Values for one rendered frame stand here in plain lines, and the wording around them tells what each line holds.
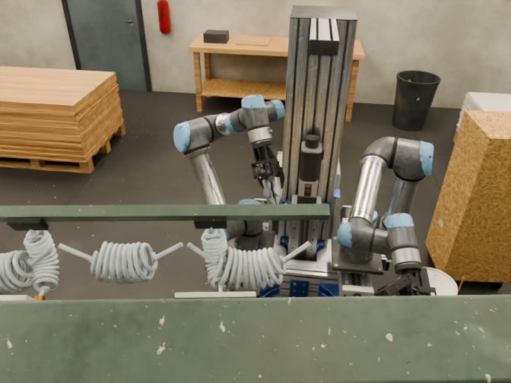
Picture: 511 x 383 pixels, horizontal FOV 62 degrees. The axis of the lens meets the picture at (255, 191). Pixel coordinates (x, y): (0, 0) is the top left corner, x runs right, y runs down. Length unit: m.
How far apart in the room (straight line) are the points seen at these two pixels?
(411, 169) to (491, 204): 1.59
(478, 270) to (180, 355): 3.14
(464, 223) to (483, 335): 2.62
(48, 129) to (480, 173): 3.85
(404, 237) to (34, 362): 0.98
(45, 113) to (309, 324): 4.32
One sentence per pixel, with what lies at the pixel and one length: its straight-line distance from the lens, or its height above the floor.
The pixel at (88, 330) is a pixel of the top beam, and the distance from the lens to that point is 0.55.
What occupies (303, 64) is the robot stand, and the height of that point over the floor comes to 1.86.
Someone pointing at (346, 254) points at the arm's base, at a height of 1.06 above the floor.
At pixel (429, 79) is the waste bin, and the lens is 6.08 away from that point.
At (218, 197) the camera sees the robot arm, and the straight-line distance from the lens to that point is 1.82.
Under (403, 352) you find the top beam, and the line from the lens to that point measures 0.55.
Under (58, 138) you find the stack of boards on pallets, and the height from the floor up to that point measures 0.41.
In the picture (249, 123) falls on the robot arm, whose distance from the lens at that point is 1.40.
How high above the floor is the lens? 2.36
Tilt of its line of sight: 33 degrees down
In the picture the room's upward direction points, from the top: 1 degrees clockwise
